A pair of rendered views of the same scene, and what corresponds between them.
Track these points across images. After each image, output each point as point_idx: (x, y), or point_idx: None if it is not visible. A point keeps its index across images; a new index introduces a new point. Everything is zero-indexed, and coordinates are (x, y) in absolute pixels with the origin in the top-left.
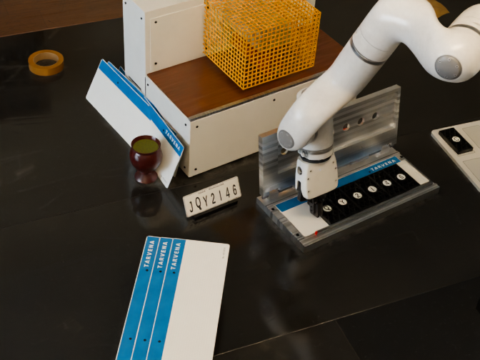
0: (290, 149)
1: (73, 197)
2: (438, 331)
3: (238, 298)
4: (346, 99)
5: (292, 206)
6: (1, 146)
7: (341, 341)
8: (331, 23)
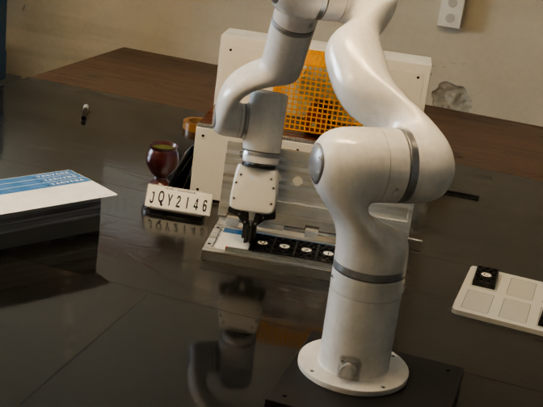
0: (215, 129)
1: (88, 171)
2: (225, 339)
3: (98, 249)
4: (263, 77)
5: (237, 233)
6: (91, 140)
7: (129, 301)
8: (500, 195)
